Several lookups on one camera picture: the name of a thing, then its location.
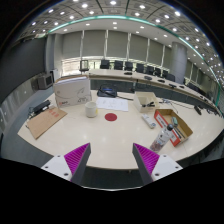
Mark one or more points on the black desk phone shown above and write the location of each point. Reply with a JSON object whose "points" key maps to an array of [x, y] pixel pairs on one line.
{"points": [[106, 91]]}

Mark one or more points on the small white remote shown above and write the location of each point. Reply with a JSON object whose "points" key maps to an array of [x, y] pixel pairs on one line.
{"points": [[148, 121]]}

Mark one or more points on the row of black office chairs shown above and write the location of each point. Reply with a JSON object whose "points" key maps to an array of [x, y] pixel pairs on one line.
{"points": [[128, 65]]}

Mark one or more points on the clear black-capped water bottle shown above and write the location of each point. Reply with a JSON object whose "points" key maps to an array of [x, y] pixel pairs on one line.
{"points": [[161, 139]]}

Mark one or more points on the flat round red coaster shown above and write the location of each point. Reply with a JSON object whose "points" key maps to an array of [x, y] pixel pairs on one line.
{"points": [[111, 117]]}

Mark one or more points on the ceiling spot lights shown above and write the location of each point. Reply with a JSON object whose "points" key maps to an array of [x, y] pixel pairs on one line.
{"points": [[115, 23]]}

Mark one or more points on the white printer paper carton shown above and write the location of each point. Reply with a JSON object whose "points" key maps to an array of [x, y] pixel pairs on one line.
{"points": [[71, 91]]}

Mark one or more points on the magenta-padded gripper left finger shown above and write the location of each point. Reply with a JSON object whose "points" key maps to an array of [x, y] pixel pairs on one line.
{"points": [[78, 158]]}

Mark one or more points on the long curved conference desk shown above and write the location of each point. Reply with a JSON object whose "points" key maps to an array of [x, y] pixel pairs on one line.
{"points": [[113, 74]]}

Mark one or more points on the grey boxy monitor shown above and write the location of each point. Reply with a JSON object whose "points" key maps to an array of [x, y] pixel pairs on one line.
{"points": [[45, 81]]}

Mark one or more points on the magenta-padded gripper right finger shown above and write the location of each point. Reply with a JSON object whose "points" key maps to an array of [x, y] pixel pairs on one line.
{"points": [[145, 158]]}

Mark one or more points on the black marker pens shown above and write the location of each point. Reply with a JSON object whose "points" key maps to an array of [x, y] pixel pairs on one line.
{"points": [[178, 132]]}

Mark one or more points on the green whiteboard eraser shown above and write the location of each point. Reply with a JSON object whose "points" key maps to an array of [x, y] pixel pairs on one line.
{"points": [[174, 121]]}

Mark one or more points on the white printed paper sheet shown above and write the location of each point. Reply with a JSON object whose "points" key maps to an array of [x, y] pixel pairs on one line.
{"points": [[112, 104]]}

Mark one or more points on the white cup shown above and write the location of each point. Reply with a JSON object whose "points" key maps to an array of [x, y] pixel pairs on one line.
{"points": [[91, 110]]}

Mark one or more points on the flat brown cardboard sheet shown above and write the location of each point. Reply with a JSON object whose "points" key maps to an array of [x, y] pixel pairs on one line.
{"points": [[45, 122]]}

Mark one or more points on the white open organizer box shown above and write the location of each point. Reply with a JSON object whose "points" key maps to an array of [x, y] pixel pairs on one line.
{"points": [[141, 101]]}

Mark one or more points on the red-sided open cardboard box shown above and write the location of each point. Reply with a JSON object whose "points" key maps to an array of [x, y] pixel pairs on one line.
{"points": [[165, 121]]}

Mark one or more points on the black flat device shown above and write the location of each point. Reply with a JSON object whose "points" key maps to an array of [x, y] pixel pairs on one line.
{"points": [[40, 107]]}

